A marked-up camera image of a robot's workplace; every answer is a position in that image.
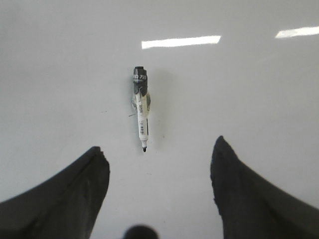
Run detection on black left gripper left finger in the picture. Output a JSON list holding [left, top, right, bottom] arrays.
[[0, 146, 110, 239]]

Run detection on white whiteboard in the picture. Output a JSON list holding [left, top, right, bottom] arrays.
[[0, 0, 319, 239]]

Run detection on white black whiteboard marker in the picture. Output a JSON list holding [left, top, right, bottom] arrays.
[[132, 66, 151, 152]]

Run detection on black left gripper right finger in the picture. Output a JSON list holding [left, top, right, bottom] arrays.
[[210, 136, 319, 239]]

